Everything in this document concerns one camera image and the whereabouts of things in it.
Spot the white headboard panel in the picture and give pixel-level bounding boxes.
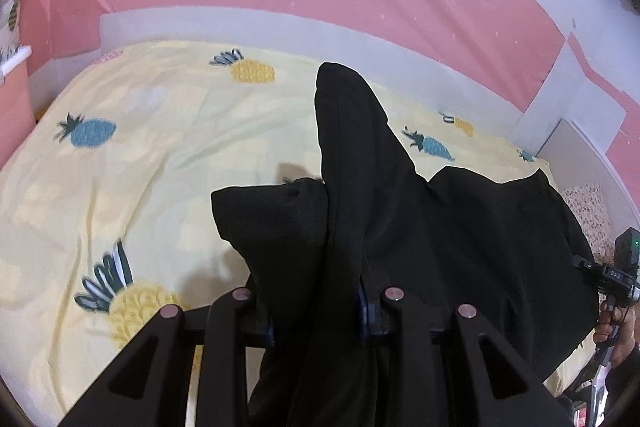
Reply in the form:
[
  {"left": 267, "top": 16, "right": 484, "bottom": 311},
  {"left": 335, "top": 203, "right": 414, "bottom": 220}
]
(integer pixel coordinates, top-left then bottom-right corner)
[{"left": 538, "top": 119, "right": 639, "bottom": 236}]

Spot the floral patterned pillow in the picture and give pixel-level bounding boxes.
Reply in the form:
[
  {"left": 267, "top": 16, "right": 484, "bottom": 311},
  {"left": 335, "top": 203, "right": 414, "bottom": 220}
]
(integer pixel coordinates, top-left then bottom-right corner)
[{"left": 561, "top": 182, "right": 614, "bottom": 265}]

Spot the yellow pineapple print bedsheet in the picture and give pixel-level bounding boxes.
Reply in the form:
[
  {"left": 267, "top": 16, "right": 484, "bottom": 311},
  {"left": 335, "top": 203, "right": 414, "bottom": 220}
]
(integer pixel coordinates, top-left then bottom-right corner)
[{"left": 0, "top": 40, "right": 609, "bottom": 425}]

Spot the person's right hand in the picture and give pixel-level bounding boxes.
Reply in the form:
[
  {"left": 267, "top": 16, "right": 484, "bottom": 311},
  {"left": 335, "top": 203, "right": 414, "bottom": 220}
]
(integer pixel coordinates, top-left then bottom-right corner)
[{"left": 593, "top": 303, "right": 639, "bottom": 367}]

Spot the large black garment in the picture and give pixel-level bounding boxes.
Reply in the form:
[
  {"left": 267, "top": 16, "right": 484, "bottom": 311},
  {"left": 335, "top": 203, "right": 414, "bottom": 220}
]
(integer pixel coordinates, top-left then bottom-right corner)
[{"left": 212, "top": 63, "right": 598, "bottom": 426}]

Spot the white bed frame rail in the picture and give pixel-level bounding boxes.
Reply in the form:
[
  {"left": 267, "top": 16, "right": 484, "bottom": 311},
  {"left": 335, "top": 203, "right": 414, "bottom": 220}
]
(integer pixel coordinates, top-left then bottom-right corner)
[{"left": 29, "top": 6, "right": 540, "bottom": 150}]

